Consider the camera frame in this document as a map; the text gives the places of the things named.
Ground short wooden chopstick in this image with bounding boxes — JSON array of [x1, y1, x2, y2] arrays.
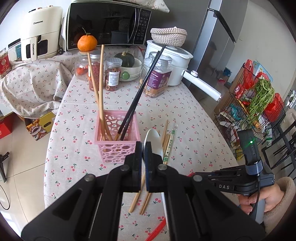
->
[[139, 120, 169, 215]]

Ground pink plastic utensil basket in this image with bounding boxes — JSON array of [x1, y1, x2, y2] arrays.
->
[[94, 109, 141, 165]]

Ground black chopstick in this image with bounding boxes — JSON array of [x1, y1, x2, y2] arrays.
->
[[114, 45, 167, 141], [120, 102, 137, 141]]

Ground brown wooden chopstick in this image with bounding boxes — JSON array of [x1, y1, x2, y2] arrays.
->
[[87, 51, 112, 141]]

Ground white plastic spoon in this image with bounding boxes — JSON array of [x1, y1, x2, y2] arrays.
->
[[144, 128, 164, 158]]

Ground red plastic spoon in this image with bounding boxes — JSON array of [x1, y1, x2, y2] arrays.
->
[[146, 218, 166, 241]]

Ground person's right hand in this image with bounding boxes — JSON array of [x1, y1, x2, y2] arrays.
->
[[238, 184, 285, 214]]

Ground cherry print tablecloth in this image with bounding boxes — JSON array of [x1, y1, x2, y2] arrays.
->
[[0, 45, 240, 241]]

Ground red plastic bag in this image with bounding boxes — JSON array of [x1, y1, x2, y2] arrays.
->
[[234, 59, 283, 125]]

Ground green leafy vegetables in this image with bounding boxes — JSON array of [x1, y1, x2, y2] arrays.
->
[[248, 79, 275, 123]]

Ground purple label nut jar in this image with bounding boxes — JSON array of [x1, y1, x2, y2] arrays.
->
[[138, 52, 173, 98]]

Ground white bowl with green knob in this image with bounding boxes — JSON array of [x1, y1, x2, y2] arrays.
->
[[119, 58, 142, 82]]

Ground dried fruit jar white label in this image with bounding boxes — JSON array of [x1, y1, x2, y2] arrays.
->
[[105, 57, 122, 91]]

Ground colourful cardboard box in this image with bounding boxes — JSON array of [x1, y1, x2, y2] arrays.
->
[[24, 112, 56, 141]]

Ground dark green squash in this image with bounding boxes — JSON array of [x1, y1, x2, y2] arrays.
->
[[114, 52, 135, 68]]

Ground red goji berry jar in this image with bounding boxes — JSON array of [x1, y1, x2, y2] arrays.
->
[[88, 47, 101, 91]]

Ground white electric pot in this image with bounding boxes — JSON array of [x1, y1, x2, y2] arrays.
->
[[144, 39, 222, 102]]

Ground orange tangerine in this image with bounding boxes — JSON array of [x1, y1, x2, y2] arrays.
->
[[77, 30, 97, 52]]

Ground black microwave oven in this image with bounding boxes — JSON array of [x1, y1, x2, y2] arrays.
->
[[65, 1, 152, 51]]

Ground grey refrigerator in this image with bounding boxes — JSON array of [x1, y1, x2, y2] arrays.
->
[[152, 0, 248, 87]]

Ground red tin box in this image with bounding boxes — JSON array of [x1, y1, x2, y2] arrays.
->
[[0, 48, 11, 78]]

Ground cream air fryer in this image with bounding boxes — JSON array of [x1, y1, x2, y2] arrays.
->
[[8, 5, 63, 61]]

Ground floral cloth cover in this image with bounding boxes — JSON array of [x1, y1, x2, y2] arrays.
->
[[123, 0, 170, 13]]

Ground black wire rack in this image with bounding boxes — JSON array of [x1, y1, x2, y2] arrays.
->
[[214, 59, 285, 160]]

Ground woven rope basket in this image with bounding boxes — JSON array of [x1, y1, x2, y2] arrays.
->
[[150, 27, 187, 47]]

